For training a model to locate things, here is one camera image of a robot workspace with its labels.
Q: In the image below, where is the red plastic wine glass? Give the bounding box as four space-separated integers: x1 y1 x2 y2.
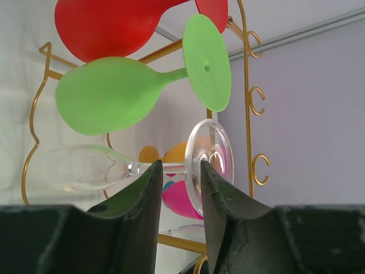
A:
54 1 228 64

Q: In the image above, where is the green plastic wine glass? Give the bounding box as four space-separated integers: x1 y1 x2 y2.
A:
55 14 232 136

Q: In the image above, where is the clear wine glass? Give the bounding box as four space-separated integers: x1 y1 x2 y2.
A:
42 119 234 215
168 224 204 233

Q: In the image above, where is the magenta wine glass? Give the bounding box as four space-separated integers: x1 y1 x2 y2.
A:
162 145 233 220

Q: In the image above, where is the right aluminium frame post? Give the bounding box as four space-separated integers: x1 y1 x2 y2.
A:
228 7 365 62

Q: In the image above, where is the gold wire glass rack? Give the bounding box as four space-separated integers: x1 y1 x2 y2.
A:
21 0 271 274

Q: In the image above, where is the cyan plastic wine glass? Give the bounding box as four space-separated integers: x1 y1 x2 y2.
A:
163 181 175 191

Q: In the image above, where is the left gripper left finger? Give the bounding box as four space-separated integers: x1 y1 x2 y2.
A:
1 161 163 273

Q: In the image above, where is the orange plastic wine glass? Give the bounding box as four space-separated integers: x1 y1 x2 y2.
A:
136 136 210 174

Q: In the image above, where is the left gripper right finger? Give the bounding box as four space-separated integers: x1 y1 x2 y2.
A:
201 161 364 273

